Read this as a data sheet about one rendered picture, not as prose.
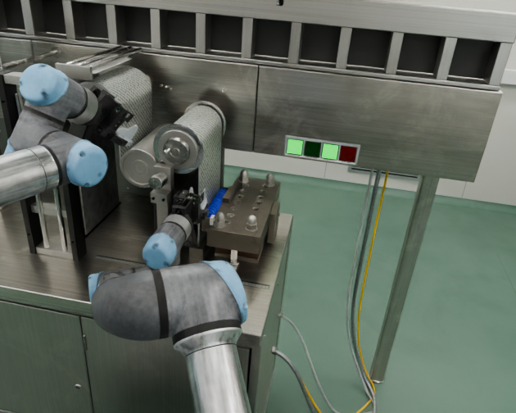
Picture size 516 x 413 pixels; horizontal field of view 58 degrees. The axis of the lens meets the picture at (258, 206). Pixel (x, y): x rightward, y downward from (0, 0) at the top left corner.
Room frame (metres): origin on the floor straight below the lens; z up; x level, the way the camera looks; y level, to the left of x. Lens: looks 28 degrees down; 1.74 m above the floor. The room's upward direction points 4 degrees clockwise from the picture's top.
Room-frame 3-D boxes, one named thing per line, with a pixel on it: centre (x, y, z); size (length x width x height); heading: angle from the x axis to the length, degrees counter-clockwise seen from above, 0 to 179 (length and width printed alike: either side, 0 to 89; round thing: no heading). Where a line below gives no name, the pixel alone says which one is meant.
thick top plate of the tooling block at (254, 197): (1.35, 0.03, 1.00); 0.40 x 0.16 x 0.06; 171
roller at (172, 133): (1.34, 0.22, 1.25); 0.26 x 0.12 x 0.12; 171
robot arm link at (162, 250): (0.94, 0.22, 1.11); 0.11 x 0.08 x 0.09; 171
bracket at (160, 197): (1.18, 0.28, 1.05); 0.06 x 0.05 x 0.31; 171
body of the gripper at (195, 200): (1.09, 0.19, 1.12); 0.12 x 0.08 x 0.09; 171
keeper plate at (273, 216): (1.35, -0.06, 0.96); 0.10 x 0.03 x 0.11; 171
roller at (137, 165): (1.36, 0.34, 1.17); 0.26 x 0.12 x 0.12; 171
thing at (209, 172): (1.33, 0.16, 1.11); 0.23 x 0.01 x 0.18; 171
